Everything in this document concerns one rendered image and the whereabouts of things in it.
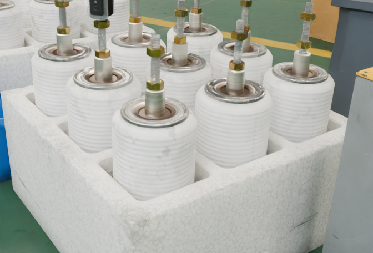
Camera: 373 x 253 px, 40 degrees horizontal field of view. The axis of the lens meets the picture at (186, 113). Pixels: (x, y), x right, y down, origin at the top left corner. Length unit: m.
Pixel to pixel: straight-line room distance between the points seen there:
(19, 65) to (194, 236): 0.55
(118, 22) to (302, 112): 0.54
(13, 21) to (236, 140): 0.55
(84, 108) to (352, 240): 0.35
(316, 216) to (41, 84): 0.43
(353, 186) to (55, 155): 0.36
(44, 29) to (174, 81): 0.43
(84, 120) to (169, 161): 0.14
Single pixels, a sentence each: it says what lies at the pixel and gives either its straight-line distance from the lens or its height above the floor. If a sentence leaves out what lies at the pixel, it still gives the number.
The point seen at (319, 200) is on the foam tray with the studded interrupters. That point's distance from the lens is 0.74.
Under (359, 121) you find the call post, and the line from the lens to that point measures 0.57.
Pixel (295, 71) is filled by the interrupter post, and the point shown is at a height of 0.26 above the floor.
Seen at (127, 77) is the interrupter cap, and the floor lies 0.25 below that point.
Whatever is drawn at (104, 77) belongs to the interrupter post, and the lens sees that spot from 0.65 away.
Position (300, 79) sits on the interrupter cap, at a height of 0.25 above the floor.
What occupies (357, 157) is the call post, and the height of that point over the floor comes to 0.22.
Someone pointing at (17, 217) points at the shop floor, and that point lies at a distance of 0.85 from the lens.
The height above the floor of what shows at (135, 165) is 0.21.
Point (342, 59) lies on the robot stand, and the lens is 1.01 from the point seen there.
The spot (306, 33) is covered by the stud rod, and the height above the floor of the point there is 0.31.
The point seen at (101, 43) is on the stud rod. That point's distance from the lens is 0.65.
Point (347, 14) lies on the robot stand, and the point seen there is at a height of 0.27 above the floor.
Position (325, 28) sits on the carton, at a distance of 1.76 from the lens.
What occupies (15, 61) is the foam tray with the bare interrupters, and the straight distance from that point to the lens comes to 1.00.
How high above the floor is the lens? 0.50
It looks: 26 degrees down
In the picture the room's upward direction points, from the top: 2 degrees clockwise
